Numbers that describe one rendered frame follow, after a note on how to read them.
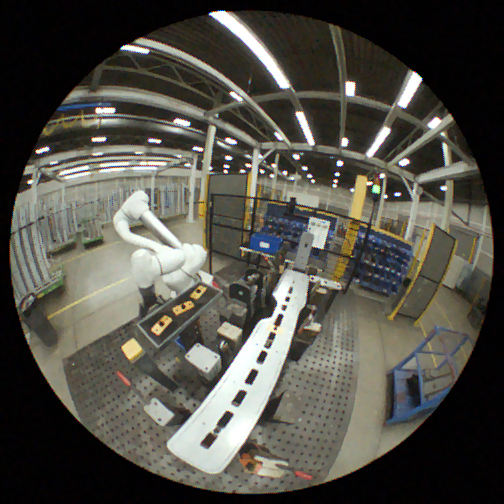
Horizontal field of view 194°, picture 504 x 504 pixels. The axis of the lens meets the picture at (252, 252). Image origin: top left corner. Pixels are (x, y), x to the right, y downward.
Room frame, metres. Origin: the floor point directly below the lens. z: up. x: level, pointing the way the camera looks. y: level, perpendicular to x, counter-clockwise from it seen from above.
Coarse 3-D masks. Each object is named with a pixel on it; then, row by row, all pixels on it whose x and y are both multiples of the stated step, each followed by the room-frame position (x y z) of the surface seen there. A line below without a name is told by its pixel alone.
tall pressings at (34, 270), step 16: (32, 208) 0.16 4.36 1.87; (16, 224) -0.37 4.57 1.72; (32, 224) 0.11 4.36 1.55; (16, 240) -0.45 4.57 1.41; (32, 240) 0.03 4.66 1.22; (16, 256) -0.60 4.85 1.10; (32, 256) -0.09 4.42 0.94; (16, 272) -0.73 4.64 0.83; (32, 272) -0.25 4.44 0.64; (48, 272) 0.20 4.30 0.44; (16, 288) -0.95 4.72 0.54; (32, 288) -0.44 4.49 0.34; (16, 304) -1.13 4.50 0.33
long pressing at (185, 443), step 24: (288, 288) 0.79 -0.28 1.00; (288, 312) 0.56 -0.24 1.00; (264, 336) 0.38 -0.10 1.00; (288, 336) 0.39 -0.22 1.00; (240, 360) 0.25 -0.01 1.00; (240, 384) 0.14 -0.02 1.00; (264, 384) 0.15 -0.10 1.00; (216, 408) 0.03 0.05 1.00; (240, 408) 0.04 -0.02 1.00; (192, 432) -0.09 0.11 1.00; (240, 432) -0.05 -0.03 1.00; (192, 456) -0.19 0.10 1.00; (216, 456) -0.17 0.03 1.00
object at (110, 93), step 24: (96, 72) 0.50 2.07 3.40; (408, 72) 0.51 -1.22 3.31; (72, 96) 0.43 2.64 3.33; (96, 96) 0.83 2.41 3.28; (120, 96) 1.24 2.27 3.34; (144, 96) 1.64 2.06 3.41; (264, 96) 2.31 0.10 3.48; (288, 96) 2.11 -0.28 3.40; (312, 96) 1.94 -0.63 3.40; (336, 96) 1.73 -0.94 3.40; (216, 120) 3.27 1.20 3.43; (408, 120) 1.23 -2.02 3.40; (264, 144) 5.01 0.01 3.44; (312, 144) 3.79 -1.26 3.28; (384, 168) 3.24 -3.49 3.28; (456, 168) 0.90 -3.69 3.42
